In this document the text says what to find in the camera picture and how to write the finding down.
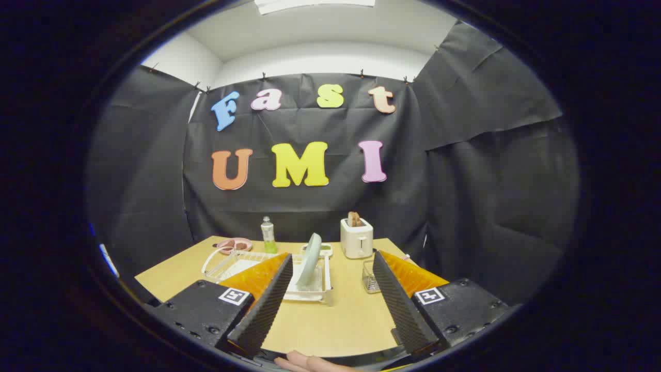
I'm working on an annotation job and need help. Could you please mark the clear wire basket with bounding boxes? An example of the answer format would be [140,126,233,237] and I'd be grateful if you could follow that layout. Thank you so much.
[361,258,383,294]

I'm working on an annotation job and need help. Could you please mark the black backdrop cloth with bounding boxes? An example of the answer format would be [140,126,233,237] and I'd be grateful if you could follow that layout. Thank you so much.
[85,21,581,305]

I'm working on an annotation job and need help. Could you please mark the white drainer mat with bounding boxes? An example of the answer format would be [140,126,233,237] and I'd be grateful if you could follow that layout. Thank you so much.
[219,257,325,296]

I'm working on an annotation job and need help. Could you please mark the pale green plate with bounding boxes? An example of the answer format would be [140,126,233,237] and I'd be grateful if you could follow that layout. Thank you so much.
[295,232,322,288]

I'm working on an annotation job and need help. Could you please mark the white toaster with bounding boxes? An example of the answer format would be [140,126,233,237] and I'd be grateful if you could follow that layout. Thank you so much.
[340,217,374,259]

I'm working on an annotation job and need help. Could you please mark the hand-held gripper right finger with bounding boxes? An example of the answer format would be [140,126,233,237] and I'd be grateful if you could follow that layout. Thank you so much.
[372,251,512,357]

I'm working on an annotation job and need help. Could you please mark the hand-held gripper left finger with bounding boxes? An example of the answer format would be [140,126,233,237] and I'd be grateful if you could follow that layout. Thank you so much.
[150,252,294,360]

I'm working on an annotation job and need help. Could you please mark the white wire dish rack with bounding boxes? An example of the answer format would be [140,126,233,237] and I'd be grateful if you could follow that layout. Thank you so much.
[201,247,334,305]

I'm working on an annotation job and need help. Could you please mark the white ceiling light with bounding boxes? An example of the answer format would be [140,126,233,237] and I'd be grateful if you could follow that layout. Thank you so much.
[255,0,376,15]

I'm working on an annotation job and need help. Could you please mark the clear bottle with green liquid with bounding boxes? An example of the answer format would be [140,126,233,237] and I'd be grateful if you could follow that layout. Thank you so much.
[261,216,278,254]

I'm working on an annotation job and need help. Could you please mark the white compartment tray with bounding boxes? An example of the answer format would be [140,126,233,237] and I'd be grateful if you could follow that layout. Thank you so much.
[301,243,334,259]

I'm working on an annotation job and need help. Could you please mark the pink oval dish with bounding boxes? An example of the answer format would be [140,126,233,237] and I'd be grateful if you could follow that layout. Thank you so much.
[216,238,254,255]

